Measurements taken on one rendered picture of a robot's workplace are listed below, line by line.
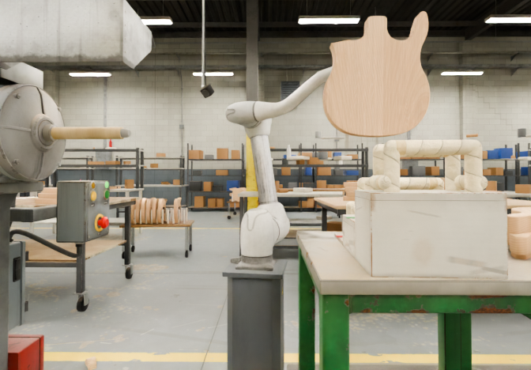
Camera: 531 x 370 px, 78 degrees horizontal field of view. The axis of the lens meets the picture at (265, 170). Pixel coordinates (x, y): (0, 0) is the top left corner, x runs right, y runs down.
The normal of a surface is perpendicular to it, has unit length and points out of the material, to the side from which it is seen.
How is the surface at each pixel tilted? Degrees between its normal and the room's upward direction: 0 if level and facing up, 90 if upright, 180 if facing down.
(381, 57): 92
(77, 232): 90
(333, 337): 89
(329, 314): 91
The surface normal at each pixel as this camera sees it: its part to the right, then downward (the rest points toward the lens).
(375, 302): -0.01, -0.02
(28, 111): 0.99, -0.10
